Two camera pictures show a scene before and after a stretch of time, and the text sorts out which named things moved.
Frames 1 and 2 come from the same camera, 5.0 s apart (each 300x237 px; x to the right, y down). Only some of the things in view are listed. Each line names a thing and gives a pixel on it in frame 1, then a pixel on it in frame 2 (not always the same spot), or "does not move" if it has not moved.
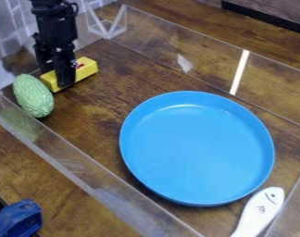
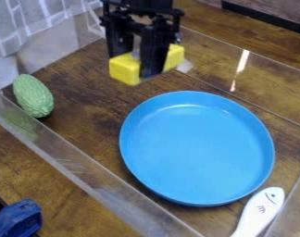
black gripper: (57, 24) to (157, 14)
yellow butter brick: (86, 67) to (125, 65)
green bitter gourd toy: (33, 96) does not move
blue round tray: (197, 148) does not move
